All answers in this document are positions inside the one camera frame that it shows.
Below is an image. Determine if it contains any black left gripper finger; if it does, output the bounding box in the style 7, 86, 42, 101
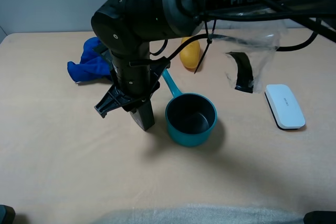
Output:
94, 85, 131, 119

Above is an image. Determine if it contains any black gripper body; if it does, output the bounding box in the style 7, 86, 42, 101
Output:
94, 42, 170, 111

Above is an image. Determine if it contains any black rectangular bottle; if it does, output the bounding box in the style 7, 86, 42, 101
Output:
130, 100, 155, 131

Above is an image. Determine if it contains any black robot base left corner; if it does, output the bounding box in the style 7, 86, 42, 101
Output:
0, 205, 16, 224

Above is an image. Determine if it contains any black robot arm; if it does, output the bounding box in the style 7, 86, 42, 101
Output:
91, 0, 335, 116

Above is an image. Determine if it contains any black robot base right corner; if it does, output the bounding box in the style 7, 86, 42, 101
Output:
303, 211, 336, 224

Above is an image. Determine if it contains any blue crumpled cloth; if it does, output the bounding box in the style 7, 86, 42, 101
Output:
67, 37, 112, 83

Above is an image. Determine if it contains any yellow potato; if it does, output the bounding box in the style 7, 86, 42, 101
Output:
180, 40, 200, 69

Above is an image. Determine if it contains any teal saucepan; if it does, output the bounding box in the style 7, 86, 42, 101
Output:
162, 69, 217, 147

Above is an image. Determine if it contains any clear plastic wrap with tape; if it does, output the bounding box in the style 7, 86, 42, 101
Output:
212, 20, 287, 93

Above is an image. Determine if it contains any white board eraser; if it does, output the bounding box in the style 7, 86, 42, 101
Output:
265, 84, 306, 130

